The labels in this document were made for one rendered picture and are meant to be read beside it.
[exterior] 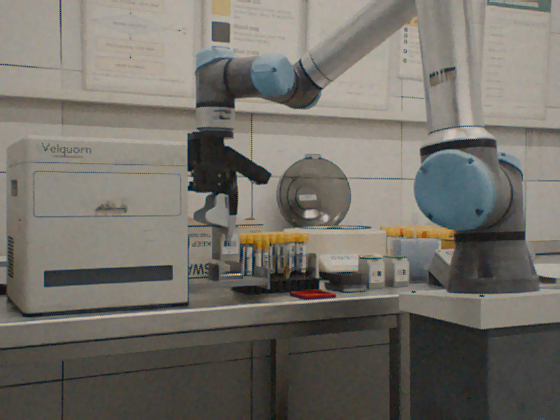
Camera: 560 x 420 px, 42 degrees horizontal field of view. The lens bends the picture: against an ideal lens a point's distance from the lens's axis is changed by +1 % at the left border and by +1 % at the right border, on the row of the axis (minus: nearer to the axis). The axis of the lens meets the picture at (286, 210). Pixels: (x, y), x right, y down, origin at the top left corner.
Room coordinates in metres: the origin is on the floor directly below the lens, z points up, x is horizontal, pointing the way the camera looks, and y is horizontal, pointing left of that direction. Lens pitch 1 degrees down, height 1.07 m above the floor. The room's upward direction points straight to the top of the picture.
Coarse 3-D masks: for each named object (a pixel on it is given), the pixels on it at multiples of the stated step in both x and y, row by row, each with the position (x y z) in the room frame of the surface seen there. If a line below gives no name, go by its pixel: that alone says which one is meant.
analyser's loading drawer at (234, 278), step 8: (216, 264) 1.38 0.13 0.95; (232, 264) 1.43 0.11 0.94; (240, 264) 1.39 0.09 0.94; (216, 272) 1.38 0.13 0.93; (224, 272) 1.43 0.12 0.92; (232, 272) 1.43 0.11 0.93; (240, 272) 1.39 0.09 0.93; (256, 272) 1.45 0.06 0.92; (264, 272) 1.42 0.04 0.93; (192, 280) 1.38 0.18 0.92; (200, 280) 1.38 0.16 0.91; (208, 280) 1.38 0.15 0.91; (216, 280) 1.37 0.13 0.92; (224, 280) 1.37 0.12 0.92; (232, 280) 1.38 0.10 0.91; (240, 280) 1.38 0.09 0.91; (248, 280) 1.39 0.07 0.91; (256, 280) 1.40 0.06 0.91; (264, 280) 1.40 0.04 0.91; (192, 288) 1.34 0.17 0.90
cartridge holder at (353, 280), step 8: (336, 272) 1.57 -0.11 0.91; (344, 272) 1.58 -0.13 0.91; (352, 272) 1.57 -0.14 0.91; (336, 280) 1.54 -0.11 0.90; (344, 280) 1.52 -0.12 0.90; (352, 280) 1.53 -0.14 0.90; (360, 280) 1.54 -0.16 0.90; (336, 288) 1.53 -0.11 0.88; (344, 288) 1.51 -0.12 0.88; (352, 288) 1.51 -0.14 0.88; (360, 288) 1.52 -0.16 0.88
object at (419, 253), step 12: (396, 240) 1.70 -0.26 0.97; (408, 240) 1.69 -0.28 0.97; (420, 240) 1.70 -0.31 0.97; (432, 240) 1.71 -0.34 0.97; (396, 252) 1.70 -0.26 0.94; (408, 252) 1.69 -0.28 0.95; (420, 252) 1.70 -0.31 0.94; (432, 252) 1.71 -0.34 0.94; (420, 264) 1.70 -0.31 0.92; (420, 276) 1.70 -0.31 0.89
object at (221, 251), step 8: (216, 232) 1.39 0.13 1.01; (224, 232) 1.38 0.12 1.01; (216, 240) 1.39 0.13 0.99; (224, 240) 1.38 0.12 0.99; (232, 240) 1.39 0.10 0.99; (216, 248) 1.39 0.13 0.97; (224, 248) 1.38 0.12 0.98; (232, 248) 1.39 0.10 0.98; (216, 256) 1.39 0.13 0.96; (224, 256) 1.38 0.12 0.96; (232, 256) 1.39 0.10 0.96
